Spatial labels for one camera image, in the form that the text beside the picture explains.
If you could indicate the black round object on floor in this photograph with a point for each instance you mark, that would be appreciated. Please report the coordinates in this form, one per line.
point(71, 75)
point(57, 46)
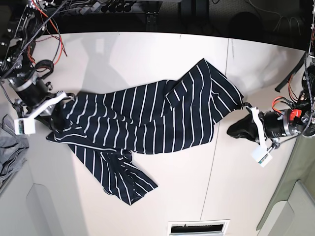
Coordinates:
point(246, 26)

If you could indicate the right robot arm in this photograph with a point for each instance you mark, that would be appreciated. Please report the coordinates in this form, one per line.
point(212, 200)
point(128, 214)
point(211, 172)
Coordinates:
point(22, 22)

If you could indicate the black power strip with plugs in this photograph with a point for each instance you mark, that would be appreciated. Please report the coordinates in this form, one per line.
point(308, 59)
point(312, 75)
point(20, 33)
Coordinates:
point(113, 6)

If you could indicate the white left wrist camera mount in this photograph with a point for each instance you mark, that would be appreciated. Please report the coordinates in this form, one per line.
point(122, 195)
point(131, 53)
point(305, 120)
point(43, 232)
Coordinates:
point(261, 154)

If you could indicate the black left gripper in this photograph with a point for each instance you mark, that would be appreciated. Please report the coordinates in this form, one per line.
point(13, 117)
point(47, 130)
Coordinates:
point(275, 126)

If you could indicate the navy white striped t-shirt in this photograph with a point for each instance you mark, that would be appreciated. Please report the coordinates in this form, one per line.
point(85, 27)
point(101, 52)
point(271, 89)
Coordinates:
point(104, 130)

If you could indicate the grey cloth pile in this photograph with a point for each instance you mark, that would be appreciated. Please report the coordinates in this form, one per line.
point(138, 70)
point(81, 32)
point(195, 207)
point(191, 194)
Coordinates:
point(13, 149)

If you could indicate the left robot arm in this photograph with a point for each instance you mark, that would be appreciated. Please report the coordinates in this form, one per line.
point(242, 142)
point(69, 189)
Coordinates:
point(305, 101)

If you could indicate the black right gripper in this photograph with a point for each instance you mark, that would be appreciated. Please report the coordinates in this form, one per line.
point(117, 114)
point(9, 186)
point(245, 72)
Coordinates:
point(33, 93)

